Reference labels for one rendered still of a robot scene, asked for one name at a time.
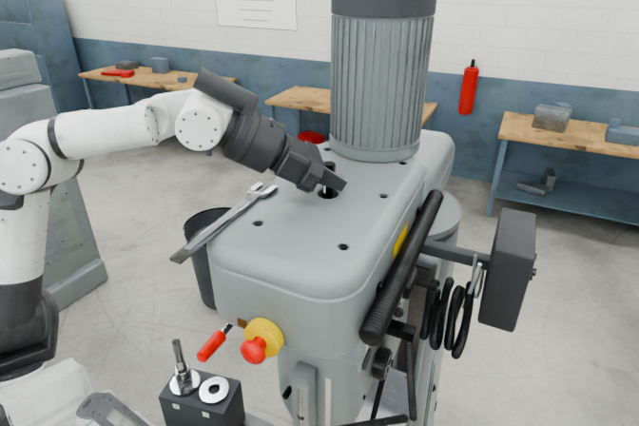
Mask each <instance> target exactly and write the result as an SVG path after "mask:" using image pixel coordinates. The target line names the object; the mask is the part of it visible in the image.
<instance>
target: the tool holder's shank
mask: <svg viewBox="0 0 639 426"><path fill-rule="evenodd" d="M172 346H173V351H174V355H175V359H176V368H177V369H178V370H179V371H183V370H184V369H185V367H186V365H187V364H186V361H185V359H184V353H183V348H182V345H181V340H180V339H174V340H172Z"/></svg>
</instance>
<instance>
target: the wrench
mask: <svg viewBox="0 0 639 426"><path fill-rule="evenodd" d="M261 188H262V183H260V182H258V183H256V184H255V185H254V186H252V187H251V188H250V189H249V190H248V191H247V192H246V195H248V196H247V197H245V198H244V199H243V200H242V201H240V202H239V203H237V204H236V205H235V206H234V207H232V208H231V209H230V210H229V211H227V212H226V213H225V214H224V215H222V216H221V217H220V218H218V219H217V220H216V221H215V222H213V223H212V224H211V225H209V226H208V227H207V228H206V229H205V230H204V231H203V232H201V233H200V234H199V235H198V236H196V237H195V238H194V239H193V240H191V241H190V242H189V243H187V244H186V245H185V246H183V247H182V248H181V249H180V250H178V251H177V252H176V253H175V254H173V255H172V256H171V257H170V258H169V259H170V261H173V262H176V263H178V264H182V263H183V262H184V261H186V260H187V259H188V258H189V257H191V256H192V255H193V254H194V253H195V252H197V251H198V250H199V249H200V248H201V247H203V246H204V245H205V244H206V243H207V242H209V241H210V240H211V239H212V238H214V237H215V236H216V235H217V234H218V233H220V232H221V231H222V230H223V229H224V228H226V227H227V226H228V225H229V224H230V223H232V222H233V221H234V220H235V219H237V218H238V217H239V216H240V215H241V214H242V213H243V212H244V211H245V210H246V209H248V208H249V207H250V206H251V205H252V204H254V203H255V202H256V201H257V200H259V199H260V198H261V199H266V198H268V197H269V196H271V195H272V194H273V193H274V192H275V191H276V190H278V187H277V186H275V185H271V186H270V187H269V188H268V189H267V190H265V191H264V193H263V192H260V191H258V190H260V189H261Z"/></svg>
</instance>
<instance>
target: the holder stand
mask: <svg viewBox="0 0 639 426"><path fill-rule="evenodd" d="M190 369H191V374H192V377H193V381H192V383H191V385H190V386H188V387H186V388H180V387H179V386H178V385H177V380H176V377H175V373H174V374H173V376H172V377H171V379H170V380H169V382H168V383H167V384H166V386H165V387H164V389H163V390H162V392H161V393H160V394H159V401H160V404H161V408H162V412H163V415H164V419H165V425H166V426H242V424H243V421H244V419H245V413H244V406H243V398H242V385H241V381H240V380H237V379H234V378H227V377H223V376H219V375H215V374H211V373H207V372H204V371H200V370H196V369H192V368H190Z"/></svg>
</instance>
